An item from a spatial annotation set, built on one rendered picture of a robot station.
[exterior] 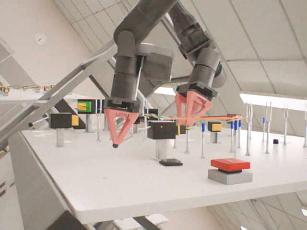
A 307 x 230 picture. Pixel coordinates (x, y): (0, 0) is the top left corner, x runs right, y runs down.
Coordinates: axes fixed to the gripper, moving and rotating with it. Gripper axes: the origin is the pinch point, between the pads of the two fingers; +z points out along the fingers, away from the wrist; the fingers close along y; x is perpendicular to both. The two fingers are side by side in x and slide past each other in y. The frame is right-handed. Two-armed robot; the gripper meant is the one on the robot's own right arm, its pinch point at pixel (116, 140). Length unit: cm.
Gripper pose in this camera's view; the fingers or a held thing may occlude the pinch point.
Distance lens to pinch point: 74.0
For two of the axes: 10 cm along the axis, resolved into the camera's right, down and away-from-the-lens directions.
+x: -9.4, -1.4, -3.2
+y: -3.1, -0.5, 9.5
